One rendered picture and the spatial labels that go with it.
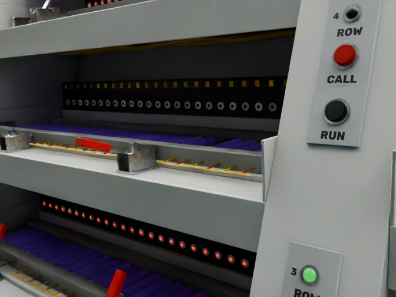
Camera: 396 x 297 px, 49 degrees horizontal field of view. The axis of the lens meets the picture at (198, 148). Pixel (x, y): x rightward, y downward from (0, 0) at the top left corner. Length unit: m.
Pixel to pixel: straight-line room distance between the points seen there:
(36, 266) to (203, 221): 0.35
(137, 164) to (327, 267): 0.24
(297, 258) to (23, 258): 0.48
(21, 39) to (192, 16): 0.35
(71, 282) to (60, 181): 0.14
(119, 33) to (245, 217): 0.29
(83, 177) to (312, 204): 0.28
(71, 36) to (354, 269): 0.47
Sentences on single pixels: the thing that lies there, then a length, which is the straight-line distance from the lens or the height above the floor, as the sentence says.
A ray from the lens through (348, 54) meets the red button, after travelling 0.35.
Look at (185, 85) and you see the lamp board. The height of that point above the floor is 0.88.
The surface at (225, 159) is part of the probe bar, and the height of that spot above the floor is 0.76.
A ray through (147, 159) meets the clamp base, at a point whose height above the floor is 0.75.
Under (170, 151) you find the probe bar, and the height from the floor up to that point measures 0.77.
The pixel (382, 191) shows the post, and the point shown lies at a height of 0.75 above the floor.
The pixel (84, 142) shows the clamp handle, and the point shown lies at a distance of 0.43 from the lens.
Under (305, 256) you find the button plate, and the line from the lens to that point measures 0.33.
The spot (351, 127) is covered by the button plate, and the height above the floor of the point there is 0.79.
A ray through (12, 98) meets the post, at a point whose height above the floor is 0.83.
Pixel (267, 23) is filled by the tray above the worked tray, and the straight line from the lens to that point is 0.42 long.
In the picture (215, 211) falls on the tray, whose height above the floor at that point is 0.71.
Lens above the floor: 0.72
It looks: 6 degrees up
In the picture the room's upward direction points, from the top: 11 degrees clockwise
